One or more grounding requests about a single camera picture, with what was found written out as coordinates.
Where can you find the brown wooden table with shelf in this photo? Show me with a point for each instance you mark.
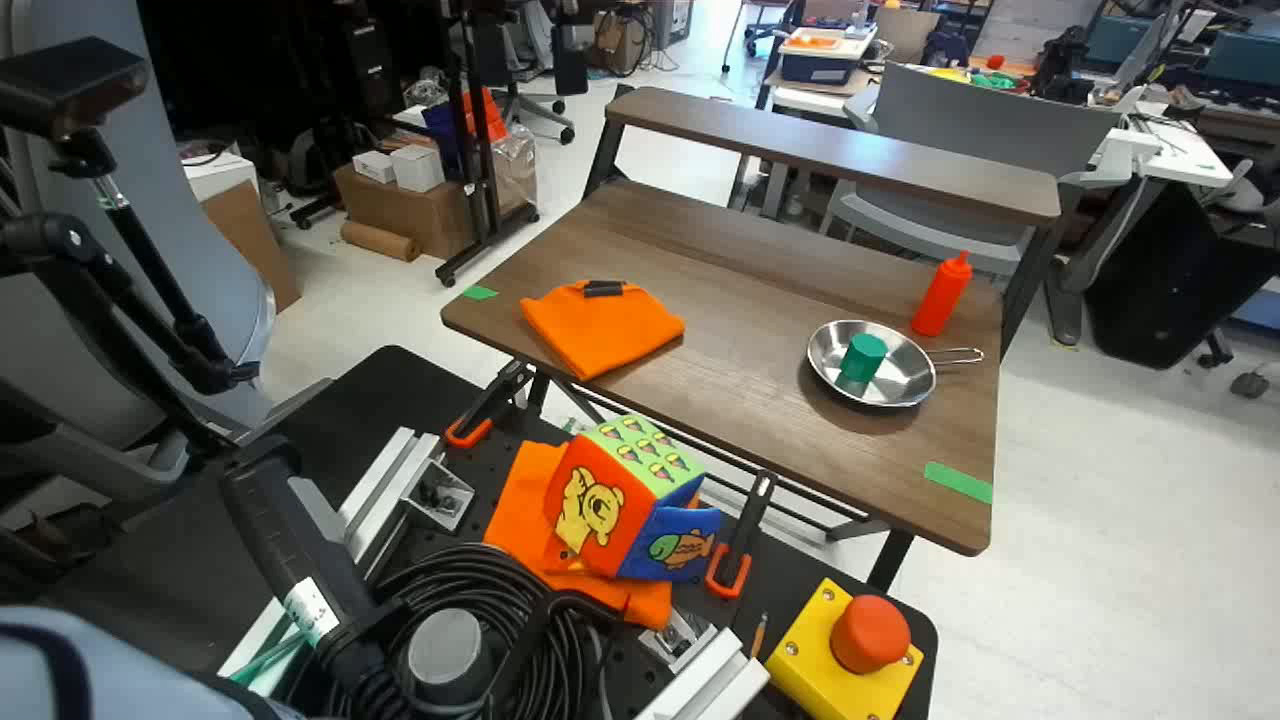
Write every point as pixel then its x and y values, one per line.
pixel 744 287

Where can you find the small green tape strip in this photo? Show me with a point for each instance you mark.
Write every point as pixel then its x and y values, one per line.
pixel 481 294

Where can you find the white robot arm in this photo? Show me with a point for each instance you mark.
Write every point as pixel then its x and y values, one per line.
pixel 67 673

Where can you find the silver metal pan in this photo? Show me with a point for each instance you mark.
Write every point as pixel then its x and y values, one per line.
pixel 909 381

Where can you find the cardboard tube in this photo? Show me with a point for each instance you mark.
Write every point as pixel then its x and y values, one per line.
pixel 382 242

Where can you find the crumpled orange cloth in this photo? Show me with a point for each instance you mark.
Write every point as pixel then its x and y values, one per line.
pixel 521 515

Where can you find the large cardboard box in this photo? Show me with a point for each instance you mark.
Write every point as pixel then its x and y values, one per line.
pixel 413 210

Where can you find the tall brown cardboard box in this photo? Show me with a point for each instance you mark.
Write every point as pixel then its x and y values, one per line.
pixel 255 242

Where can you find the black orange bar clamp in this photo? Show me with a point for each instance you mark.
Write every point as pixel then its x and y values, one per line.
pixel 738 545
pixel 481 408

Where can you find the aluminium extrusion rail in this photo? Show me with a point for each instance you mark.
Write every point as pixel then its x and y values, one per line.
pixel 384 484

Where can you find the grey office chair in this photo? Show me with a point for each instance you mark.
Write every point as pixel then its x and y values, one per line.
pixel 985 126

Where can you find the green block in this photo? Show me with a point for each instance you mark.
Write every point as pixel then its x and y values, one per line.
pixel 862 364

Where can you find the yellow box with red button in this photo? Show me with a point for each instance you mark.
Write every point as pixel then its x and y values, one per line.
pixel 834 662

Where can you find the colourful soft toy cube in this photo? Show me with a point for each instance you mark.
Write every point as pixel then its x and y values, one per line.
pixel 623 503

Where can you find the dark bin with orange lid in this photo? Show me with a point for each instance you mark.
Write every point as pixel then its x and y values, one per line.
pixel 826 54

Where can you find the small black block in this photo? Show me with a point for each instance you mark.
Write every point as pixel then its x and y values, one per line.
pixel 607 289

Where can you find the folded orange cloth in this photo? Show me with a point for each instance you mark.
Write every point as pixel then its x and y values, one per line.
pixel 603 335

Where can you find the black tripod stand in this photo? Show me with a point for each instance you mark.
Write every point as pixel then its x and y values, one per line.
pixel 479 146

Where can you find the large green tape strip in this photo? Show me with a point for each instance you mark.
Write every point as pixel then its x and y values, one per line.
pixel 957 480

